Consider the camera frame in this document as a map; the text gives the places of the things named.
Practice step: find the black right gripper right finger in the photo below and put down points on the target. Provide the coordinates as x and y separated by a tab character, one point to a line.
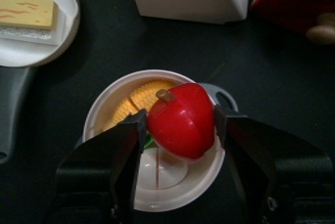
270	169

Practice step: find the dark red box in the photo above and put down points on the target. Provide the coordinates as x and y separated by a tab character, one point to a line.
297	1

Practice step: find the yellow toy cheese slice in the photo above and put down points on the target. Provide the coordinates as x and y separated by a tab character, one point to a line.
26	12

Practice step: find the red toy apple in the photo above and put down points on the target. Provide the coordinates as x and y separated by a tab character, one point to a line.
183	122

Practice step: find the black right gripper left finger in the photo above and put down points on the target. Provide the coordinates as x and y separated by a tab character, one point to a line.
102	166

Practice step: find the yellow toy corn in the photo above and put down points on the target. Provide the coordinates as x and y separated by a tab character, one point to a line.
136	102

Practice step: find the white round toy food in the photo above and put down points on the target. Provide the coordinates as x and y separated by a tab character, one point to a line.
163	169

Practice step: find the white bowl with orange food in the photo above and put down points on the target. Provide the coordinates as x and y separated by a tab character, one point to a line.
175	182

